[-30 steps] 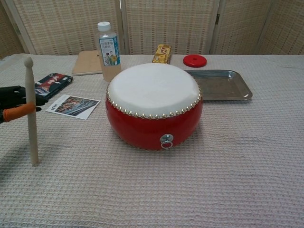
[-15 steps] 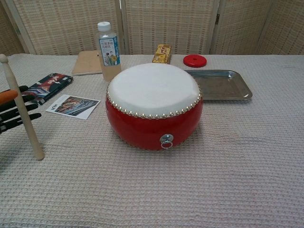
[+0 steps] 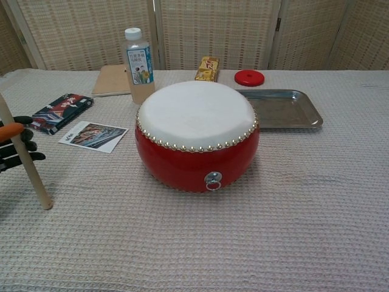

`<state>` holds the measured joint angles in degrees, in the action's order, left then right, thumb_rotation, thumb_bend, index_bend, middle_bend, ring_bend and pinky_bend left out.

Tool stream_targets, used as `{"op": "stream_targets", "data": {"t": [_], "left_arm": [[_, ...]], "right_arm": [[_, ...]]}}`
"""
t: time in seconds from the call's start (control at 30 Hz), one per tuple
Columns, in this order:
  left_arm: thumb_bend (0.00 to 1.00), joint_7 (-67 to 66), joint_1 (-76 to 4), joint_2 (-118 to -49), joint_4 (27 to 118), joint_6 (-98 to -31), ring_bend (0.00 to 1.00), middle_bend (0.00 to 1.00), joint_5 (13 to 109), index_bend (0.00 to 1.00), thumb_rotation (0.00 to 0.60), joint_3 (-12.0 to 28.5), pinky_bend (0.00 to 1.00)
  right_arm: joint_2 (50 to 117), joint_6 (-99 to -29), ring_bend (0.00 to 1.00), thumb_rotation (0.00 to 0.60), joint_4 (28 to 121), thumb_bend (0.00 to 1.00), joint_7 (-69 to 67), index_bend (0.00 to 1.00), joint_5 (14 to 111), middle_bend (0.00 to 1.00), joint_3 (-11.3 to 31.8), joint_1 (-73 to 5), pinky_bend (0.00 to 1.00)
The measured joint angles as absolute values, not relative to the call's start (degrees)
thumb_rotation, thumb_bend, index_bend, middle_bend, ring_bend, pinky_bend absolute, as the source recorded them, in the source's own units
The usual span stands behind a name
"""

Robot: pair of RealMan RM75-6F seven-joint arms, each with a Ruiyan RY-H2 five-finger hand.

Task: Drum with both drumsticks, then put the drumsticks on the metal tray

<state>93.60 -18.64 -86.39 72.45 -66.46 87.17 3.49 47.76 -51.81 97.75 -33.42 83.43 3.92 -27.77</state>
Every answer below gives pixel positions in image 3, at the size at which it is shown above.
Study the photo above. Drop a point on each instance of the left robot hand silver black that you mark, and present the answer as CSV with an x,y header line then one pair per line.
x,y
9,130

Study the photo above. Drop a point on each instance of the gold snack package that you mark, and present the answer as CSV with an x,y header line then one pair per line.
x,y
206,71

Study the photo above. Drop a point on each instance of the red drum white skin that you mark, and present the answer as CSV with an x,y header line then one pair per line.
x,y
194,115

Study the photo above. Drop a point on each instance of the clear water bottle white cap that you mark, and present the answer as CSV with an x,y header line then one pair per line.
x,y
139,67

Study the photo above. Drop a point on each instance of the dark patterned packet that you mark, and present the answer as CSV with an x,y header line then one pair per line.
x,y
60,112

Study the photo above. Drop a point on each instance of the woven folding screen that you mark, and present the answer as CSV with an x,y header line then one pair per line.
x,y
212,30

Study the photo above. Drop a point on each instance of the silver metal tray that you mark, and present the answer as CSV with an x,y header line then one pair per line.
x,y
285,106

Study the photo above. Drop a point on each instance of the brown kraft notebook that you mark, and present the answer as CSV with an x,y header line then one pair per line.
x,y
111,82

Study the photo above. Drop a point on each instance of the red plastic disc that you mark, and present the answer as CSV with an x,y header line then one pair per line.
x,y
243,79

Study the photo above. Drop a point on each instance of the beige woven tablecloth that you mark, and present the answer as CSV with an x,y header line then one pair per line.
x,y
194,243

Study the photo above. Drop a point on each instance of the white picture postcard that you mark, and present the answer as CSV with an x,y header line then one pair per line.
x,y
94,137

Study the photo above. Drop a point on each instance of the wooden drumstick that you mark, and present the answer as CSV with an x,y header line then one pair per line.
x,y
38,182

